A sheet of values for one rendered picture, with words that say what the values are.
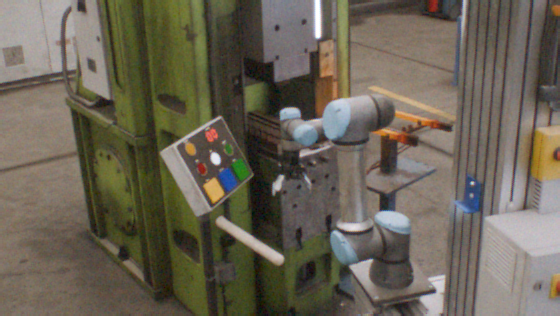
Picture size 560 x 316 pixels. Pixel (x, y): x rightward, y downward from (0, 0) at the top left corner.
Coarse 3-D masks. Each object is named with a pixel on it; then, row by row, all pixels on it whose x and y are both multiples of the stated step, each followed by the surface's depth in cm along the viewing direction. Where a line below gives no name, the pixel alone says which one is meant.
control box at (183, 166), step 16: (208, 128) 256; (224, 128) 264; (176, 144) 240; (192, 144) 246; (208, 144) 253; (224, 144) 260; (176, 160) 240; (192, 160) 243; (208, 160) 250; (224, 160) 257; (176, 176) 243; (192, 176) 240; (208, 176) 246; (192, 192) 242; (224, 192) 250; (192, 208) 245; (208, 208) 241
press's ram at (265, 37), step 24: (240, 0) 276; (264, 0) 266; (288, 0) 273; (312, 0) 281; (264, 24) 269; (288, 24) 277; (312, 24) 285; (264, 48) 272; (288, 48) 280; (312, 48) 288
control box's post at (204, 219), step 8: (200, 216) 266; (208, 216) 266; (200, 224) 268; (208, 224) 268; (200, 232) 270; (208, 232) 269; (208, 240) 270; (208, 248) 271; (208, 256) 272; (208, 264) 273; (208, 272) 275; (208, 288) 278; (208, 296) 281; (216, 296) 281; (208, 304) 283; (216, 304) 282; (216, 312) 284
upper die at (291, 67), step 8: (296, 56) 284; (304, 56) 287; (248, 64) 293; (256, 64) 288; (264, 64) 283; (272, 64) 279; (280, 64) 280; (288, 64) 283; (296, 64) 285; (304, 64) 288; (248, 72) 295; (256, 72) 290; (264, 72) 285; (272, 72) 280; (280, 72) 281; (288, 72) 284; (296, 72) 287; (304, 72) 289; (272, 80) 282; (280, 80) 282
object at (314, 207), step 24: (264, 168) 299; (312, 168) 300; (336, 168) 310; (264, 192) 310; (288, 192) 295; (312, 192) 305; (336, 192) 315; (264, 216) 316; (288, 216) 300; (312, 216) 309; (336, 216) 320; (288, 240) 304
